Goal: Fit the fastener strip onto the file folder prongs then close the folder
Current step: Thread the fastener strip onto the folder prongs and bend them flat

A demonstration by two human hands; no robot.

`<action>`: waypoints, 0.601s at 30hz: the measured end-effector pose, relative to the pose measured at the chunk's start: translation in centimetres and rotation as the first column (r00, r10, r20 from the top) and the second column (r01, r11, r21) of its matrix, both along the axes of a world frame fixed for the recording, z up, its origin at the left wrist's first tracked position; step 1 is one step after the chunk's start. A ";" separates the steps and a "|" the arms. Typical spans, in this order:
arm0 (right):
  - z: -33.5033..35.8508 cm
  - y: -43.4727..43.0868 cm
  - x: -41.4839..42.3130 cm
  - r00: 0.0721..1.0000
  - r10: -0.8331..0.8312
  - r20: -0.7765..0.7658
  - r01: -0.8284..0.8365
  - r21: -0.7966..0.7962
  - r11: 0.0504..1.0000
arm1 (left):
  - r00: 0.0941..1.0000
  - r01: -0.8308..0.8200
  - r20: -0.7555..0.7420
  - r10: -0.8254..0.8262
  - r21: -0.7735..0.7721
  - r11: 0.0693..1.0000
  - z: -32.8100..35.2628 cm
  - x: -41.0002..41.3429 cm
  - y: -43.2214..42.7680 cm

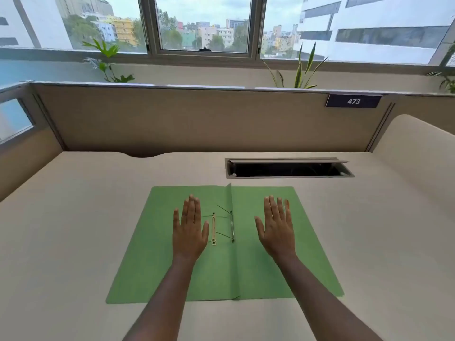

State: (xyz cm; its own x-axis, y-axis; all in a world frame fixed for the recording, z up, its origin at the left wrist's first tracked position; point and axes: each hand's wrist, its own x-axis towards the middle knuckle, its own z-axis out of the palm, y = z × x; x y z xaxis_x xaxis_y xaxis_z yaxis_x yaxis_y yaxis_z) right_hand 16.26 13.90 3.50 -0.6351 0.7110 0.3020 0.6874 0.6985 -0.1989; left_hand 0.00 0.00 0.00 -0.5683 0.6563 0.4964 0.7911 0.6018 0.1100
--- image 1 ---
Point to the beige desk partition panel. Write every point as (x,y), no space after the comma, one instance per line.
(199,118)

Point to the green paper file folder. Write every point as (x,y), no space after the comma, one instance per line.
(231,273)

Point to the green palm plant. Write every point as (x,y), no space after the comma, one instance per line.
(446,76)

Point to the person's left forearm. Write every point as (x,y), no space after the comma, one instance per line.
(167,298)

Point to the tall-leaved snake plant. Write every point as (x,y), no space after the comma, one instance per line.
(300,72)

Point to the person's left thumb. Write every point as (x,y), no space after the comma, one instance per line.
(205,232)

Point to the person's right forearm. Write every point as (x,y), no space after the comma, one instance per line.
(320,301)

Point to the person's right thumb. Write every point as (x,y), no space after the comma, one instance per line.
(260,229)

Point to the grey sliding window frame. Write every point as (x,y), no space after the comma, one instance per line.
(202,55)

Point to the person's right middle finger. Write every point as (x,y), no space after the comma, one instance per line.
(274,208)

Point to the metal file fastener bar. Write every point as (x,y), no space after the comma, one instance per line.
(214,229)

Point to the leafy green potted plant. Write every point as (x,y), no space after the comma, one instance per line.
(106,63)

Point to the dark blue number sign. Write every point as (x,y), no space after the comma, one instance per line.
(353,101)

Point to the metal file fastener prongs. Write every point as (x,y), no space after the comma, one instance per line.
(232,227)

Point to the person's right little finger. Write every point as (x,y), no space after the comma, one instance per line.
(287,212)

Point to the person's left middle finger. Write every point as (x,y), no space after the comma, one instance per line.
(192,208)

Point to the curved beige side partition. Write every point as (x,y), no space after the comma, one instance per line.
(416,156)

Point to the person's right hand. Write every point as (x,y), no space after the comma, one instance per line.
(278,237)

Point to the person's left hand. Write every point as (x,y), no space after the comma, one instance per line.
(189,237)

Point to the side partition with glass pane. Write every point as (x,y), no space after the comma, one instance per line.
(21,149)

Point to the person's left little finger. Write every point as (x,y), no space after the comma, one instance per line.
(176,220)

